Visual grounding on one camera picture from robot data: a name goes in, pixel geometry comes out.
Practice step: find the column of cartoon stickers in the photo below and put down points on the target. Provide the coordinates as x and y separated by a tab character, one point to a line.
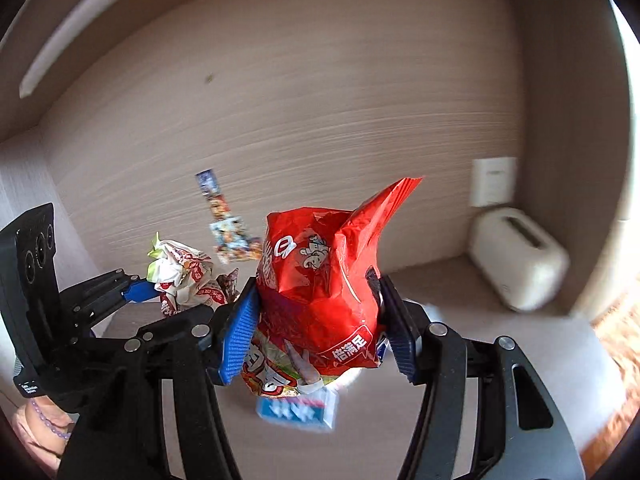
227	225

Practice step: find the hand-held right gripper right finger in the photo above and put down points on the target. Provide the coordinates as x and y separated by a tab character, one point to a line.
400	340

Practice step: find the white toaster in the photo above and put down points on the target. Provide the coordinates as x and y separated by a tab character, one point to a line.
520	260

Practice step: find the white light bar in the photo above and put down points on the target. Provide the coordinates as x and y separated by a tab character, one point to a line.
75	45

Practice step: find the white red wrapper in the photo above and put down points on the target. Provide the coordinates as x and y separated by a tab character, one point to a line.
182	272

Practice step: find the red snack bag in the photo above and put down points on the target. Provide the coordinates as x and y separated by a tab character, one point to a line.
320	290

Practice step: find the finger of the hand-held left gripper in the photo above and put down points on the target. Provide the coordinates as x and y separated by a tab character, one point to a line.
140	292
175	321

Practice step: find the white wall socket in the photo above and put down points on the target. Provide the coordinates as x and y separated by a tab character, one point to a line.
492	180

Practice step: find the red white snack packet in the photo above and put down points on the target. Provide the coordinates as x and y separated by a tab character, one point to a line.
270	370

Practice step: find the blue tissue packet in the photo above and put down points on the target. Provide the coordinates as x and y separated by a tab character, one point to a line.
300	410

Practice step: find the person's left forearm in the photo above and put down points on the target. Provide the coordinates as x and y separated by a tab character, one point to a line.
30	437

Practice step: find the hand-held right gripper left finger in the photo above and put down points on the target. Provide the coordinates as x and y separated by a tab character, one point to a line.
240	335

